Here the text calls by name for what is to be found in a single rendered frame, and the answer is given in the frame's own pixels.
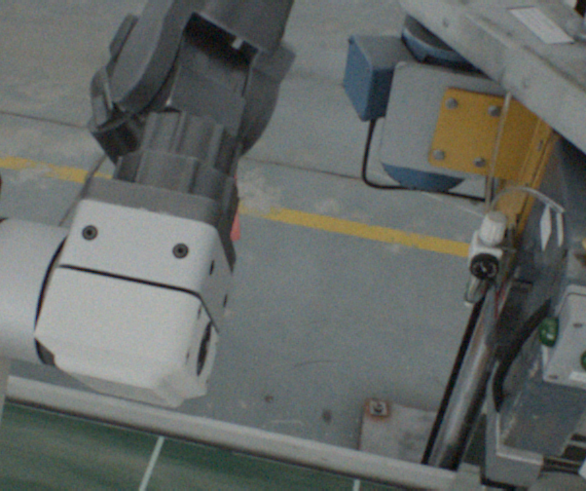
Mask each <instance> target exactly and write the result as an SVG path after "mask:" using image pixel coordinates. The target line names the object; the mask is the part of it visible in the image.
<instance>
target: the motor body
mask: <svg viewBox="0 0 586 491"><path fill-rule="evenodd" d="M400 39H401V40H402V42H403V43H404V44H405V46H406V48H407V49H408V50H409V52H410V53H411V55H412V56H413V58H414V59H415V60H416V62H417V63H422V64H427V65H433V66H439V67H445V68H450V69H455V70H461V71H467V72H473V73H478V74H484V75H486V74H485V73H484V72H482V71H481V70H480V69H479V68H477V67H476V66H475V65H474V64H472V63H471V62H470V61H468V60H467V59H466V58H465V57H463V56H462V55H461V54H459V53H458V52H457V51H456V50H454V49H453V48H452V47H450V46H449V45H448V44H447V43H445V42H444V41H443V40H442V39H440V38H437V37H435V36H433V35H431V34H429V33H427V32H426V31H424V30H423V29H422V28H421V27H420V26H419V25H418V23H417V21H416V19H415V18H413V17H412V16H411V15H410V14H407V16H406V17H405V18H404V20H403V26H402V32H401V38H400ZM380 162H381V161H380ZM381 164H382V166H383V168H384V170H385V172H386V173H387V175H388V176H389V177H390V178H391V179H393V180H394V181H395V182H397V183H399V184H400V185H402V186H404V187H407V188H409V189H412V190H415V191H420V192H426V193H438V192H445V191H449V190H451V189H454V188H456V187H457V186H459V185H460V184H461V183H462V182H463V181H464V180H465V179H464V178H459V177H453V176H448V175H443V174H438V173H433V172H427V171H422V170H412V169H407V168H401V167H397V166H391V165H386V164H384V163H382V162H381Z"/></svg>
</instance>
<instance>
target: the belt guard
mask: <svg viewBox="0 0 586 491"><path fill-rule="evenodd" d="M398 2H399V3H400V5H401V7H402V8H403V9H404V10H405V11H406V12H407V13H408V14H410V15H411V16H412V17H413V18H415V19H416V20H418V21H419V22H420V23H421V24H423V25H424V26H425V27H426V28H428V29H429V30H430V31H432V32H433V33H434V34H435V35H437V36H438V37H439V38H440V39H442V40H443V41H444V42H445V43H447V44H448V45H449V46H450V47H452V48H453V49H454V50H456V51H457V52H458V53H459V54H461V55H462V56H463V57H465V58H466V59H467V60H468V61H470V62H471V63H472V64H474V65H475V66H476V67H477V68H479V69H480V70H481V71H482V72H484V73H485V74H486V75H488V76H489V77H490V78H491V79H493V80H494V81H495V82H496V83H498V84H499V85H500V86H501V87H503V88H504V89H505V90H507V91H508V92H509V93H510V94H512V95H513V96H514V97H516V98H517V99H518V100H519V101H521V102H522V103H523V104H525V105H526V106H527V108H529V109H530V110H531V111H532V112H534V113H535V114H536V115H537V116H539V117H540V118H541V119H543V120H544V121H545V122H546V123H548V124H549V125H550V126H551V127H553V128H554V129H555V130H556V131H558V132H559V133H561V134H562V135H563V136H564V137H566V138H567V139H568V140H569V141H571V142H572V143H573V144H574V145H576V146H577V147H578V148H580V149H581V150H582V151H583V152H585V153H586V43H583V42H580V41H577V40H574V39H573V40H574V42H564V43H553V44H545V43H544V42H543V41H542V40H541V39H539V38H538V37H537V36H536V35H535V34H534V33H533V32H532V31H531V30H529V29H528V28H527V27H526V26H525V25H524V24H523V23H522V22H520V21H519V20H518V19H517V18H516V17H515V16H514V15H513V14H511V13H510V12H509V11H508V10H507V9H506V8H516V7H528V6H535V7H536V8H537V9H538V10H539V11H540V12H541V13H542V14H543V15H544V16H546V17H547V18H549V19H550V20H551V21H553V22H554V23H555V24H556V25H557V26H558V27H560V28H561V29H562V30H563V31H564V28H565V25H566V22H567V21H568V20H570V19H576V18H582V19H583V17H582V16H581V15H580V14H578V13H577V12H576V11H575V10H574V9H573V8H572V7H571V6H570V5H569V4H568V3H567V2H566V1H565V0H398ZM564 32H565V31H564Z"/></svg>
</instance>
